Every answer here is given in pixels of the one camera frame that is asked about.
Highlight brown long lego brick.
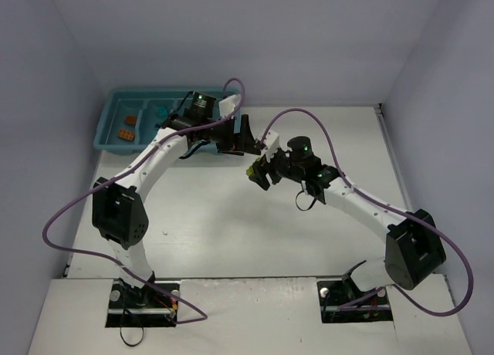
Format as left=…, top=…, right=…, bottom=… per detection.
left=117, top=129, right=135, bottom=141

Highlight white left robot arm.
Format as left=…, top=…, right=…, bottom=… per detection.
left=92, top=93, right=260, bottom=291

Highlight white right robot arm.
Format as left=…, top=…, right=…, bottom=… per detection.
left=246, top=135, right=446, bottom=292

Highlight teal compartment tray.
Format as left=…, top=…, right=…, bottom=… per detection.
left=93, top=86, right=240, bottom=156

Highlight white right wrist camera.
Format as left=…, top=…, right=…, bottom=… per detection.
left=256, top=130, right=280, bottom=162

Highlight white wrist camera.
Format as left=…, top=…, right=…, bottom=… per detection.
left=256, top=130, right=280, bottom=162
left=218, top=94, right=242, bottom=119

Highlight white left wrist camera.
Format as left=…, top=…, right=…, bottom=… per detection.
left=218, top=94, right=242, bottom=119

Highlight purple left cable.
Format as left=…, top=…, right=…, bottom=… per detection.
left=42, top=77, right=248, bottom=325

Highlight black left cable loop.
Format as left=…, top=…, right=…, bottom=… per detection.
left=118, top=308, right=145, bottom=347

